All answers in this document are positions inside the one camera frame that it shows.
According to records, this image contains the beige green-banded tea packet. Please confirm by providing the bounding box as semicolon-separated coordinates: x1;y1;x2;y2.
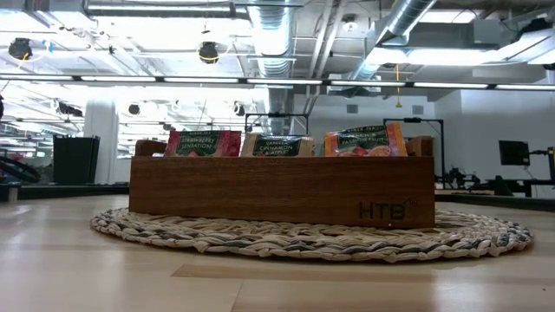
240;133;317;158

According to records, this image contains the red strawberry tea packet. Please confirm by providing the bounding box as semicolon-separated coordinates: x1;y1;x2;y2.
164;129;243;158

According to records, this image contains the orange peach tea packet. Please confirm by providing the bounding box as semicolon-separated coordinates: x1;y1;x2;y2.
323;122;408;158

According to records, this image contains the wooden three-compartment box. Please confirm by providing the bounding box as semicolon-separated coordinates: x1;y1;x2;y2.
128;136;436;230

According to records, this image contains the round woven placemat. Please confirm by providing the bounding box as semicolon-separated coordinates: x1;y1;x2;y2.
89;206;533;264

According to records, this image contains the black ceiling-mounted device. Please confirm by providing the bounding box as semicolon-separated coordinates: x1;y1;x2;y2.
198;41;220;65
7;37;34;62

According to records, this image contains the black cabinet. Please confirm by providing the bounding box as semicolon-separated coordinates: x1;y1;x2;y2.
52;134;101;186

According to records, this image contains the silver ventilation duct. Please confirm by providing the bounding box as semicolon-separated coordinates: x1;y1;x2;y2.
346;0;437;81
249;0;294;136

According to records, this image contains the black gantry frame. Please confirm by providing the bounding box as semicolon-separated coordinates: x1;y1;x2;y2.
383;116;446;179

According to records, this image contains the black wall monitor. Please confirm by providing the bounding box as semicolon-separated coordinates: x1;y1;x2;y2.
498;139;531;166

